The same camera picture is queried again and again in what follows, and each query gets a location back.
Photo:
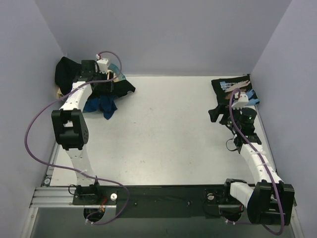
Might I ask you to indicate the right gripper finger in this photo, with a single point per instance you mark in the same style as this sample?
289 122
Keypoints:
214 114
221 108

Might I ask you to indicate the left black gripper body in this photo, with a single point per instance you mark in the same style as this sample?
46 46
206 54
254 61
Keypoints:
103 84

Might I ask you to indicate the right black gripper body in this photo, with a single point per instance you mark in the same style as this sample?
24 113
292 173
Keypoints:
225 115

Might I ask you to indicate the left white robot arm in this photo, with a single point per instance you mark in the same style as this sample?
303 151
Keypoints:
82 86

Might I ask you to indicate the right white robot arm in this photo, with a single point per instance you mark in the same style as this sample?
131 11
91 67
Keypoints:
270 202

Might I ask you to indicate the blue t shirt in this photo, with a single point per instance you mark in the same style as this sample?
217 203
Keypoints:
104 104

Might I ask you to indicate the teal plastic basket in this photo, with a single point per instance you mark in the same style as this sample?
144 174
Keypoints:
116 73

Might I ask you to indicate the folded black printed t shirt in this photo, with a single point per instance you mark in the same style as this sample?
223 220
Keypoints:
223 88

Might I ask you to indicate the beige t shirt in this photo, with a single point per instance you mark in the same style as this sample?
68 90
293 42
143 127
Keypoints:
59 94

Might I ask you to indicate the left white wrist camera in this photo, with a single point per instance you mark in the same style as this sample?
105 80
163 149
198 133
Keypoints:
103 65

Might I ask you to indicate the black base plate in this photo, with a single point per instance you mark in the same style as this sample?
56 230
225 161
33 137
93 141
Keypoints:
161 201

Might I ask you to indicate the aluminium frame rail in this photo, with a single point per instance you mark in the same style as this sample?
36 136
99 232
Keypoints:
56 197

